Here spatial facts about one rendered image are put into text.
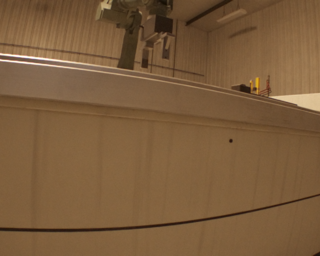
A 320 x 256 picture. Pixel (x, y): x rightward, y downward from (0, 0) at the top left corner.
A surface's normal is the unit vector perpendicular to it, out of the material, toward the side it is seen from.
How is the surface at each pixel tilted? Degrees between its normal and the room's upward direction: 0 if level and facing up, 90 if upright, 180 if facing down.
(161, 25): 90
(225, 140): 90
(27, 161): 90
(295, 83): 90
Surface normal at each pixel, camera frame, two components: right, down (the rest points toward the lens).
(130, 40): 0.44, 0.19
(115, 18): 0.39, 0.41
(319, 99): -0.90, -0.08
